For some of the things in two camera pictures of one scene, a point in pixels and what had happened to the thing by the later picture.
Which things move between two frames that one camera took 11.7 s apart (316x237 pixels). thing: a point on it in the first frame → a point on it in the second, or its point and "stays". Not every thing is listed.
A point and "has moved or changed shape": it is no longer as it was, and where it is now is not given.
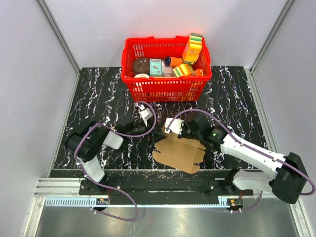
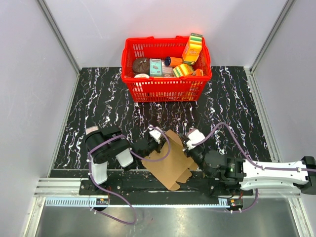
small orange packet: x=198 y=72 stays
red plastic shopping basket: x=164 y=89 stays
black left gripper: x=146 y=128 → x=159 y=146
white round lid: x=141 y=75 stays
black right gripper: x=183 y=125 → x=184 y=139
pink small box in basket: x=166 y=71 stays
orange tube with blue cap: x=170 y=61 stays
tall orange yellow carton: x=192 y=49 stays
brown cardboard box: x=180 y=153 has moved or changed shape
